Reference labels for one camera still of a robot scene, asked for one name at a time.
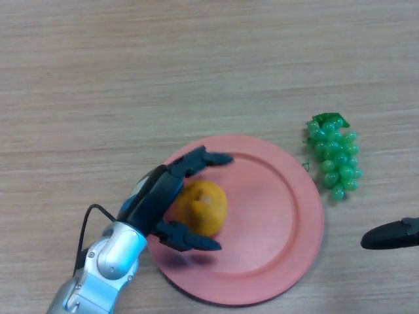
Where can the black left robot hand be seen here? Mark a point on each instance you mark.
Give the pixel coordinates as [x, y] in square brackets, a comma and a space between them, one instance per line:
[150, 202]

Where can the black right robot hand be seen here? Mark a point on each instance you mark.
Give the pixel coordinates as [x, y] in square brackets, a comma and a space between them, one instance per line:
[389, 235]

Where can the yellow pear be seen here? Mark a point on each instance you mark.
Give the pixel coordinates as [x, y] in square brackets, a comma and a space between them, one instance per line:
[206, 209]

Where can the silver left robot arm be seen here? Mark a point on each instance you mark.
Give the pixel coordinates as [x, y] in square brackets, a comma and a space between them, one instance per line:
[104, 261]

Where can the pink round plate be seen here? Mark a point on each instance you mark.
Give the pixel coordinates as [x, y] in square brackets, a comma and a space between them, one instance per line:
[268, 229]

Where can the green grape bunch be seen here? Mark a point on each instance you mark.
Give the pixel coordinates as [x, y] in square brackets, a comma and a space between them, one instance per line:
[338, 157]

